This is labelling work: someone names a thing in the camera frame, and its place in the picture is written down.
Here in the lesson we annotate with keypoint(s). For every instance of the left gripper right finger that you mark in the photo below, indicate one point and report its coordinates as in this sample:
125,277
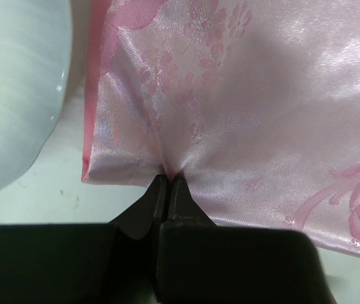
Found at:
200,262

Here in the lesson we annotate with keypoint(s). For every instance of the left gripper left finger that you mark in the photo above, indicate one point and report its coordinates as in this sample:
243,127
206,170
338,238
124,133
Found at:
81,263

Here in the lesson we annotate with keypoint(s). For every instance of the pink rose satin cloth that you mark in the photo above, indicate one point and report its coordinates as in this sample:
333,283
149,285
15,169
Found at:
255,103

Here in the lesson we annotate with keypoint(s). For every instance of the white round plate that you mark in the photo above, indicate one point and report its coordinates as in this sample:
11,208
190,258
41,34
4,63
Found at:
35,55

